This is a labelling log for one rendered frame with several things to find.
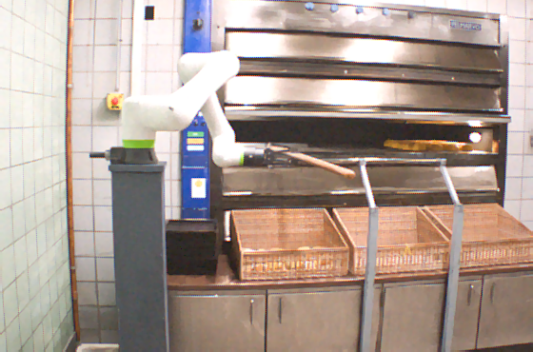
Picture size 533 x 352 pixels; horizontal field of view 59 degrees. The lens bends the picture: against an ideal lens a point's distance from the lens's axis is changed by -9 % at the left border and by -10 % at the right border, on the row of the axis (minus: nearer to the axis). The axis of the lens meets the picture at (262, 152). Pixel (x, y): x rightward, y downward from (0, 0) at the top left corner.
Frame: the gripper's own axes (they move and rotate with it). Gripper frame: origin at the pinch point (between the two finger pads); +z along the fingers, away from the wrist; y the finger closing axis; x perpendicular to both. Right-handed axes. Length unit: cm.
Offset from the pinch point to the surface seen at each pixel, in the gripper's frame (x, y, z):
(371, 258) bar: 7, 49, 37
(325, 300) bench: 1, 72, 16
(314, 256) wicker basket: -4, 50, 11
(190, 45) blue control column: -50, -58, -52
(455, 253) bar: 7, 49, 84
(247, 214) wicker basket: -49, 37, -18
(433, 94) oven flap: -54, -36, 97
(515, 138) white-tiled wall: -53, -10, 161
